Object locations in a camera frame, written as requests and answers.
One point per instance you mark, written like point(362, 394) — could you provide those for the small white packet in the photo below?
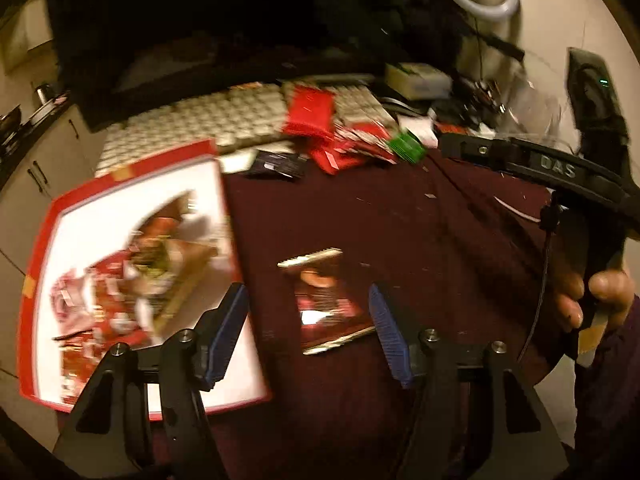
point(235, 162)

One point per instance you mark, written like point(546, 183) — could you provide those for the clear plastic bag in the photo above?
point(535, 107)

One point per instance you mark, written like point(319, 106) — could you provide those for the black snack packet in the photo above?
point(277, 164)

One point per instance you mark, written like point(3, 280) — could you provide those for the dark brown snack packet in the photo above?
point(325, 300)

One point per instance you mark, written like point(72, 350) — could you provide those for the black mount bar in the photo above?
point(505, 46)

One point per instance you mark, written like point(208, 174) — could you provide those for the green snack packet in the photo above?
point(407, 146)

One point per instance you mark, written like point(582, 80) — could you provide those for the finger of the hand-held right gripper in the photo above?
point(475, 151)

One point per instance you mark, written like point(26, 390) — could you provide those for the person's right hand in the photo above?
point(612, 295)

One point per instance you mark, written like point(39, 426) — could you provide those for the black frying pan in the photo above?
point(10, 120)

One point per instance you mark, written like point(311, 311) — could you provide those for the white base cabinets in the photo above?
point(30, 185)

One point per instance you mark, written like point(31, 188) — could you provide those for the heap of red white packets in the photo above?
point(340, 152)

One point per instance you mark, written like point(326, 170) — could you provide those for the steel kettle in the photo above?
point(44, 94)

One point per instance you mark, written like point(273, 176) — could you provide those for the red cardboard box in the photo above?
point(75, 240)

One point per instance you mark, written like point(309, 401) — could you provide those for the white wall cabinets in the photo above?
point(20, 25)

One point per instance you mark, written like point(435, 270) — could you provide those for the white small box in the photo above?
point(415, 80)

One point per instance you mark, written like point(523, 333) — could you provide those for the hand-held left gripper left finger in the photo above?
point(227, 330)

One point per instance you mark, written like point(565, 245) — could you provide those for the black kitchen countertop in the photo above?
point(25, 145)

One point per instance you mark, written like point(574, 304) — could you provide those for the beige computer keyboard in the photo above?
point(200, 120)

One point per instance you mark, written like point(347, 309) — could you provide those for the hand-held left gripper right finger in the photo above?
point(387, 335)

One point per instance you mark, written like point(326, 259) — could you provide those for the white paper card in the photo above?
point(419, 127)

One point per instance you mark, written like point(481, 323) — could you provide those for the plain red snack packet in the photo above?
point(310, 110)

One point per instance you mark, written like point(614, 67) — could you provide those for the person's right forearm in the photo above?
point(615, 385)

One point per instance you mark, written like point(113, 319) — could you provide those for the maroon table mat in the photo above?
point(400, 220)

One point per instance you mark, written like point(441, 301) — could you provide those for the pile of boxed red snacks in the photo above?
point(100, 290)

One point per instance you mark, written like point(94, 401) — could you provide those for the black computer monitor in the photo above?
point(175, 35)

